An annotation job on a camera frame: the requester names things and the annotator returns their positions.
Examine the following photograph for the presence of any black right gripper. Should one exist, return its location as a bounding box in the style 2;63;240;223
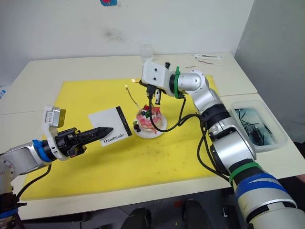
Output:
138;80;165;106

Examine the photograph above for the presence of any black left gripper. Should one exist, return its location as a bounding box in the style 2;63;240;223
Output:
56;127;114;159

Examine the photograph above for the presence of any white Handmade matchbox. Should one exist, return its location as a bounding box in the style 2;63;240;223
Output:
87;105;133;147

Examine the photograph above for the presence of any pink fruit-topped cake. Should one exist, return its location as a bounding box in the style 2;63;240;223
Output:
132;104;165;134

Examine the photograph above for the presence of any thin lit candle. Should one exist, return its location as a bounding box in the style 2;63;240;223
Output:
124;84;140;108

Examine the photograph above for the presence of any clear plastic water bottle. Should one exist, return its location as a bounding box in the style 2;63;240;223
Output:
139;43;154;64

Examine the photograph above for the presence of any yellow table mat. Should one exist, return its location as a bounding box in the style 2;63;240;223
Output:
20;75;230;200

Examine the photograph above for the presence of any white round plate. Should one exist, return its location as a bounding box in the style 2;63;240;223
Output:
135;114;168;140

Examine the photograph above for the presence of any white flat packet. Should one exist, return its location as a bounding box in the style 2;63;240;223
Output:
192;53;225;61

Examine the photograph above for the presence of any dark rounded shape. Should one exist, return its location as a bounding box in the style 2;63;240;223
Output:
123;207;153;229

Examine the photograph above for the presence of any white printed paper sheet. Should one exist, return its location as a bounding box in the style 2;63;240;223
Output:
0;85;9;101

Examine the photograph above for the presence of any clear plastic container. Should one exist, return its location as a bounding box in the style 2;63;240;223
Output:
230;100;288;154

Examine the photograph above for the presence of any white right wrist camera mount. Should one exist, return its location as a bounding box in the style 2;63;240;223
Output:
141;61;173;95

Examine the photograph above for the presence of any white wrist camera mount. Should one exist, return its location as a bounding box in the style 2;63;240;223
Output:
42;105;68;162
141;61;173;95

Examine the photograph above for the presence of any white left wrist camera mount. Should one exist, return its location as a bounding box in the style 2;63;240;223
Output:
42;105;68;162

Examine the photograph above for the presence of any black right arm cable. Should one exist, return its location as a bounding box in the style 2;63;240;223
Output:
145;84;232;183

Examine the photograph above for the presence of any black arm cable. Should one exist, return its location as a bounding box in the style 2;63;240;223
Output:
15;164;52;204
145;84;232;183

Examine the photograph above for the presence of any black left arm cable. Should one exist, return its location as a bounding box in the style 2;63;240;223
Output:
15;164;52;204

